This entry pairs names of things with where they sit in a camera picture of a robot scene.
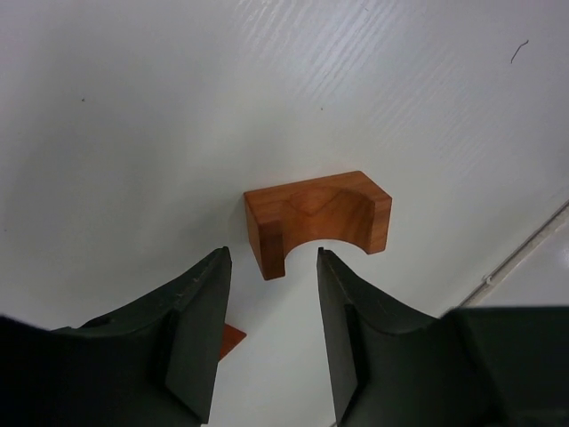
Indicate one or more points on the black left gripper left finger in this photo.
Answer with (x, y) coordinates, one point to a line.
(152, 362)

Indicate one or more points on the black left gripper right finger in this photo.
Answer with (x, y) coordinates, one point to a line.
(392, 365)

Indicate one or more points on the dark orange notched block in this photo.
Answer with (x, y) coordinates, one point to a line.
(348, 207)

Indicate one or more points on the dark orange wood cube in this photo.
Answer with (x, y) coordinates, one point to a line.
(231, 337)

